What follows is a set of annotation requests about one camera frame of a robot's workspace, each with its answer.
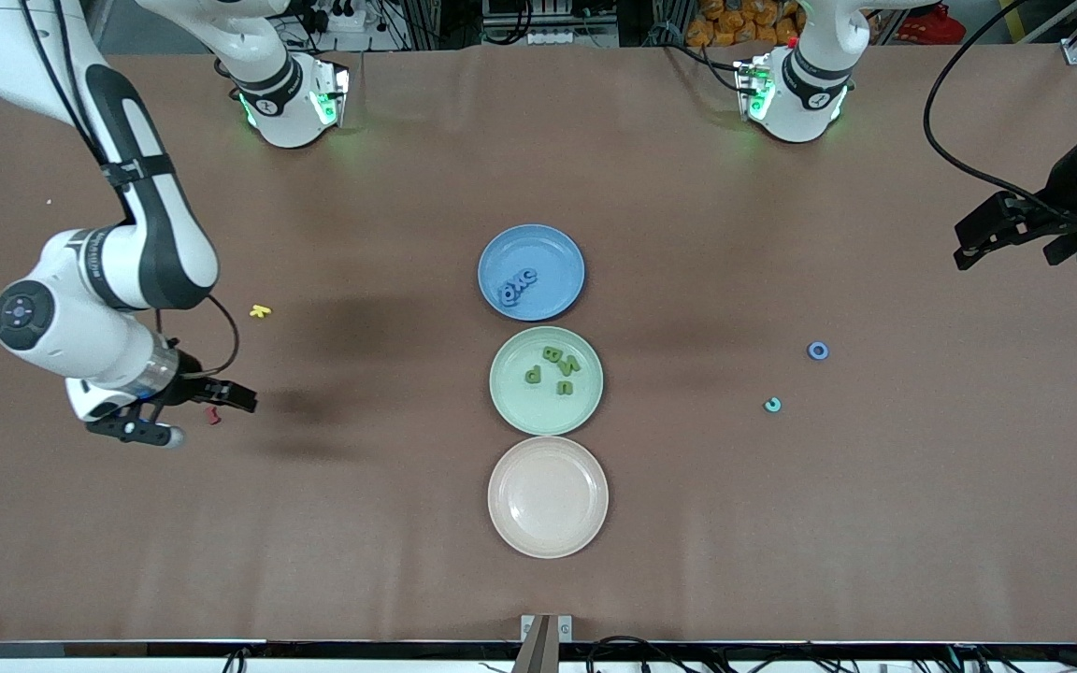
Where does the brown table cover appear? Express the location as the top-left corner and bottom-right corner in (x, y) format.
(0, 42), (1077, 646)

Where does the red bag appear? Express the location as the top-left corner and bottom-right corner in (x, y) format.
(892, 3), (957, 45)

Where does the green plate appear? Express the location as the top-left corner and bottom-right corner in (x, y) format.
(489, 325), (605, 437)

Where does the bag of orange packets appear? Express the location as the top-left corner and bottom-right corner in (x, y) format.
(685, 0), (806, 48)

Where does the beige plate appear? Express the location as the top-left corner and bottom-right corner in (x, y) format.
(487, 436), (610, 560)

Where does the blue plate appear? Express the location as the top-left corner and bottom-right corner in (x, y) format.
(478, 224), (586, 322)

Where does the long white power strip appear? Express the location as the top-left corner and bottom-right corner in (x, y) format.
(527, 26), (621, 48)

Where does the metal clamp bracket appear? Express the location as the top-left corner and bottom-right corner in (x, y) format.
(512, 613), (575, 673)

